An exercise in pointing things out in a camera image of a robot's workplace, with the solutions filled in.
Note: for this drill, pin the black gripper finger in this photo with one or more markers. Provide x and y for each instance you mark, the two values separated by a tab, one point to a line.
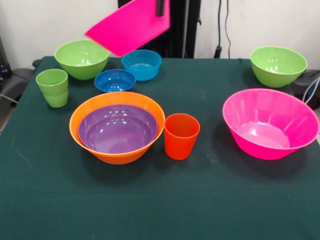
160	8

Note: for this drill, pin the pink plastic bowl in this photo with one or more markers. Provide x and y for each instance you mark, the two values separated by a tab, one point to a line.
270	120
130	27

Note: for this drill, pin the purple plastic bowl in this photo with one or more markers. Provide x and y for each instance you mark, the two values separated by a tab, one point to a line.
117	130

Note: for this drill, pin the green plastic bowl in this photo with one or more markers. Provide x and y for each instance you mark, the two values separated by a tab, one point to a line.
80	60
277	72

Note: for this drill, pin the orange plastic bowl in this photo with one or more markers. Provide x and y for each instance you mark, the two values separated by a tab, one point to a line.
75	125

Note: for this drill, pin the light blue plastic bowl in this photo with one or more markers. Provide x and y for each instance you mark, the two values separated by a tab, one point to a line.
142	65

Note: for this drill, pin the dark blue plastic bowl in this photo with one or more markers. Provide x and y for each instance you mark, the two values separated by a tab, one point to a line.
113	81

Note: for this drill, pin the green plastic cup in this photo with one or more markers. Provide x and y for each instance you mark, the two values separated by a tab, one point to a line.
51	87

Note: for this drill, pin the red plastic cup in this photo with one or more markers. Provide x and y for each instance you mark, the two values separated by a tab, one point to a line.
181	142

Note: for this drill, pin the black office chair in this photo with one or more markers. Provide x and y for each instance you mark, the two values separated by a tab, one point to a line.
17	82
300	87

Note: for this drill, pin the dark green tablecloth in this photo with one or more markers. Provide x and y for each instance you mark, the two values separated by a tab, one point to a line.
160	200

